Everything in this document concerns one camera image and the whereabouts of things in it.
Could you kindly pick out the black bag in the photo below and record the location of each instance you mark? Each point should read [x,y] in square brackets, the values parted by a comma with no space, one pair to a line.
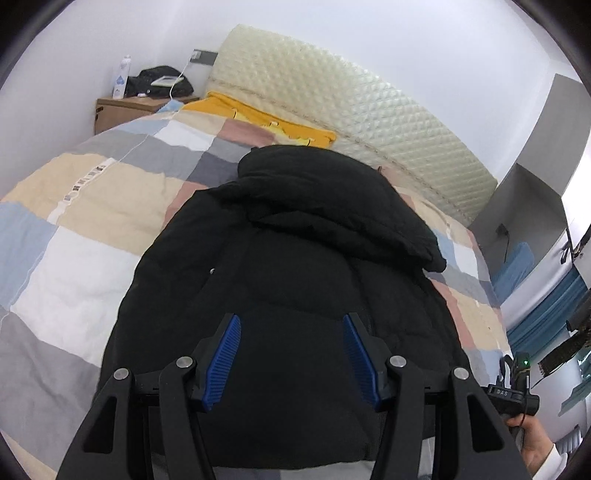
[143,85]

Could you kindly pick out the checkered patchwork quilt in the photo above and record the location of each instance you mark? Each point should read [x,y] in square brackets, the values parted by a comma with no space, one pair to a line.
[83,258]

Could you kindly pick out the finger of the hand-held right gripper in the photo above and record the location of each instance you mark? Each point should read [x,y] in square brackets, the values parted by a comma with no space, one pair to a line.
[506,371]

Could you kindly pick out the black wall socket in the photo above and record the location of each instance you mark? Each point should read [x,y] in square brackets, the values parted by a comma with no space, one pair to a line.
[502,229]

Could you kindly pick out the grey wardrobe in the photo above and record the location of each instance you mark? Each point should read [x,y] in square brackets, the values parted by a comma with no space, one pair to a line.
[531,184]

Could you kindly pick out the person's right forearm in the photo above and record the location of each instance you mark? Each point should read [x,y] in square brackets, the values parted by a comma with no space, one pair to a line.
[551,464]

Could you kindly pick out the blue curtain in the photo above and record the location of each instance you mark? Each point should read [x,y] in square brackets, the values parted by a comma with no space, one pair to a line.
[545,309]

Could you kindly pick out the grey wall socket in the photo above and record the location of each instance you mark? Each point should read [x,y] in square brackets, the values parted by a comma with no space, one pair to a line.
[205,57]

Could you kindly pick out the cream quilted headboard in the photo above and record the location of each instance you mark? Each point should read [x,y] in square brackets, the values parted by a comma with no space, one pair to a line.
[351,92]

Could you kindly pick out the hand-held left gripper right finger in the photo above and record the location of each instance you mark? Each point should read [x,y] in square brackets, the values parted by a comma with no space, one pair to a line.
[360,360]

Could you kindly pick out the wooden nightstand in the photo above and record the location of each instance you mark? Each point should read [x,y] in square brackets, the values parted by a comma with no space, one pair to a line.
[120,113]

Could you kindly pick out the person's right hand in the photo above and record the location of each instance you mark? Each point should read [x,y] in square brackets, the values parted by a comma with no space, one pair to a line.
[533,438]

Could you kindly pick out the white spray bottle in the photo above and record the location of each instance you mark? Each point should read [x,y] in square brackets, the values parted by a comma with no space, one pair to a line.
[121,81]

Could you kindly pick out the yellow pillow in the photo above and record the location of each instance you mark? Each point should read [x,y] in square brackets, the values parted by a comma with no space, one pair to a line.
[249,117]

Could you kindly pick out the light blue cloth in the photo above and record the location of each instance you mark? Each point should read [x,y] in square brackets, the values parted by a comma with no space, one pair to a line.
[171,107]

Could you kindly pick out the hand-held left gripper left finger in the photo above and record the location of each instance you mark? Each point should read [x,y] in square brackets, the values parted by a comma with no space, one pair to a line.
[224,360]

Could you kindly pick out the dark patterned cloth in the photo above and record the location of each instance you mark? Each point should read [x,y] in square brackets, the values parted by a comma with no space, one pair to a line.
[565,353]

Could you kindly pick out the black wall hooks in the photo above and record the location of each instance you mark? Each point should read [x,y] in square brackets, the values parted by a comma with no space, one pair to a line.
[569,249]

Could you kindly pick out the black puffer jacket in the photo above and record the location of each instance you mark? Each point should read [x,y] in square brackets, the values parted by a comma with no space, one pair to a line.
[286,258]

